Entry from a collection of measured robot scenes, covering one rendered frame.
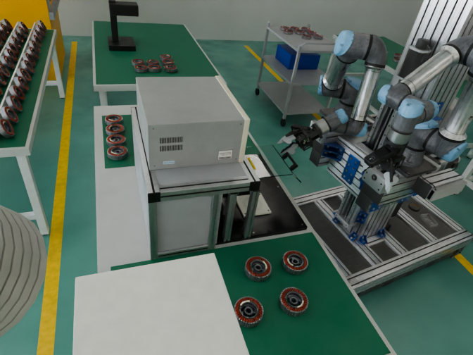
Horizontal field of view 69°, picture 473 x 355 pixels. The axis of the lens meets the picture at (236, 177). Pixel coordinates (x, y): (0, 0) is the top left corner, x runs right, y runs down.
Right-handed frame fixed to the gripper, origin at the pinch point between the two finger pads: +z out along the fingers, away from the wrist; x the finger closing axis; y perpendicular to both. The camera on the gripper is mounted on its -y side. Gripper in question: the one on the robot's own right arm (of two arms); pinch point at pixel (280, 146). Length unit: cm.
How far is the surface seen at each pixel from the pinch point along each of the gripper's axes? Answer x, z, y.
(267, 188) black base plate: 23.7, 15.0, -1.3
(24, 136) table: -38, 126, -74
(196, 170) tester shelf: -30, 39, 21
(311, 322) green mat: 19, 27, 75
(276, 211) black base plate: 22.2, 17.4, 17.1
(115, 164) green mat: -13, 83, -39
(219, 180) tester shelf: -26, 32, 29
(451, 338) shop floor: 146, -42, 74
